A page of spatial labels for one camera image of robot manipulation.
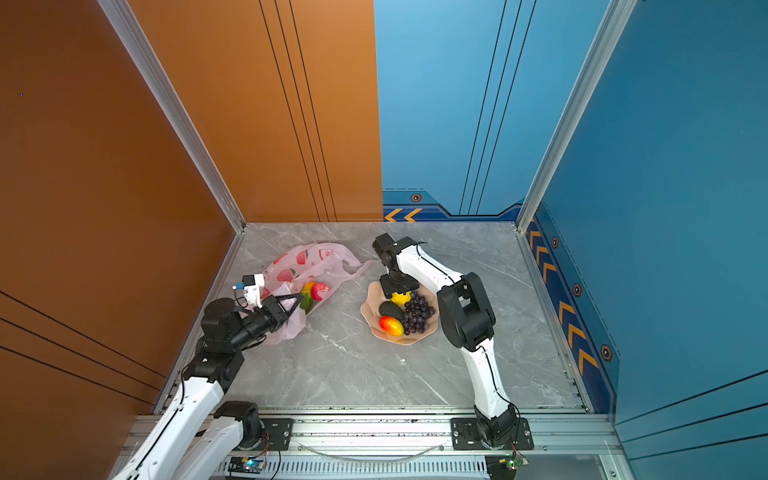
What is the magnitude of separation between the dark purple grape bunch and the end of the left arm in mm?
333

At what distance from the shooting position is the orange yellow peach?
2.89 ft

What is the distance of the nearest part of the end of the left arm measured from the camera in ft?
1.91

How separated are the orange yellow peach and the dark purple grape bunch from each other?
12mm

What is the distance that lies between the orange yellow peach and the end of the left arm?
0.27 meters

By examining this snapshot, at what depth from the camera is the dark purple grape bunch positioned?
2.91 feet
